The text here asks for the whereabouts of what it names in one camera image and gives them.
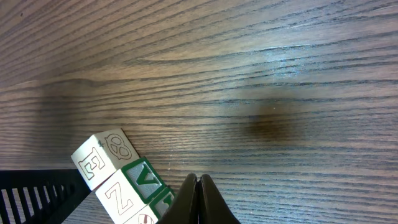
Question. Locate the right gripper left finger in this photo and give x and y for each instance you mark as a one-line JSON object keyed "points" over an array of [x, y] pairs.
{"points": [[183, 209]]}

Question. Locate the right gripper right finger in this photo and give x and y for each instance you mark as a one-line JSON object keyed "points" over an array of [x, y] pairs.
{"points": [[212, 208]]}

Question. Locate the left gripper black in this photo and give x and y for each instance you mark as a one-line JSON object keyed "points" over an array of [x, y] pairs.
{"points": [[41, 196]]}

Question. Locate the yellow block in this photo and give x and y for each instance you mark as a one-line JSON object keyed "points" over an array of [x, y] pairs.
{"points": [[155, 210]]}

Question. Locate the white block red letters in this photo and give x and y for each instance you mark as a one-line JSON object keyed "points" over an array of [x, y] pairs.
{"points": [[126, 195]]}

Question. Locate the blue pictogram block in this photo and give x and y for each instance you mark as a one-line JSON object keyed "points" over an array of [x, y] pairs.
{"points": [[102, 154]]}

